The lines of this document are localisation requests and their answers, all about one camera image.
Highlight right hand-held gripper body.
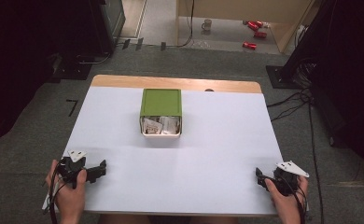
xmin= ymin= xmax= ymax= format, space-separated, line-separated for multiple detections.
xmin=273 ymin=160 xmax=310 ymax=197

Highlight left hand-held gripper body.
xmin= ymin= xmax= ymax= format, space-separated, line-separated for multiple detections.
xmin=57 ymin=149 xmax=90 ymax=189

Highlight pile of white paper packets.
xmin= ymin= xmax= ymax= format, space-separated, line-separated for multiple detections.
xmin=142 ymin=116 xmax=181 ymax=135

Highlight green box with cream interior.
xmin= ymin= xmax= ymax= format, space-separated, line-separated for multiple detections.
xmin=139 ymin=88 xmax=184 ymax=138

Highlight person's right hand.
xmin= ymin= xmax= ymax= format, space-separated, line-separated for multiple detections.
xmin=265 ymin=175 xmax=309 ymax=219

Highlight person's left hand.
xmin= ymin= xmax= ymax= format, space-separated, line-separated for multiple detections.
xmin=45 ymin=159 xmax=88 ymax=218

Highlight person's lap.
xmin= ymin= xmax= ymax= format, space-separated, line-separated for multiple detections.
xmin=97 ymin=213 xmax=239 ymax=224

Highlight black stand base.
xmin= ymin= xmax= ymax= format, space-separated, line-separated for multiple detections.
xmin=47 ymin=51 xmax=93 ymax=84

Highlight wooden table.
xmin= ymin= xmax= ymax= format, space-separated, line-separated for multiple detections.
xmin=91 ymin=74 xmax=263 ymax=94

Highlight dark curtain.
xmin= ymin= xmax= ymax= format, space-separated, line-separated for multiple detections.
xmin=309 ymin=0 xmax=364 ymax=188
xmin=0 ymin=0 xmax=101 ymax=148

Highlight black equipment case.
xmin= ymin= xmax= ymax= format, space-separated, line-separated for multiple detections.
xmin=89 ymin=0 xmax=127 ymax=56

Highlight grey mug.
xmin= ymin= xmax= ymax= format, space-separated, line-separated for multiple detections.
xmin=201 ymin=19 xmax=213 ymax=33

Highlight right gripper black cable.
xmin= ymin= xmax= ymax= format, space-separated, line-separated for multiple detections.
xmin=281 ymin=175 xmax=307 ymax=224

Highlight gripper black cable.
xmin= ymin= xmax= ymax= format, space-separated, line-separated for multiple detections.
xmin=281 ymin=175 xmax=307 ymax=224
xmin=47 ymin=161 xmax=66 ymax=224

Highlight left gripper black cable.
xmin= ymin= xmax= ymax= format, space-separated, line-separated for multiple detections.
xmin=47 ymin=161 xmax=66 ymax=224

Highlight black floor cables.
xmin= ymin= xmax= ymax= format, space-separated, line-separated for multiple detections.
xmin=265 ymin=57 xmax=327 ymax=224

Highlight black stand with base plate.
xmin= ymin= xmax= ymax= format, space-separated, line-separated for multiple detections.
xmin=265 ymin=0 xmax=338 ymax=91

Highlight black hanging cable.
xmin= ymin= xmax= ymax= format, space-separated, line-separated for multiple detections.
xmin=165 ymin=0 xmax=196 ymax=49

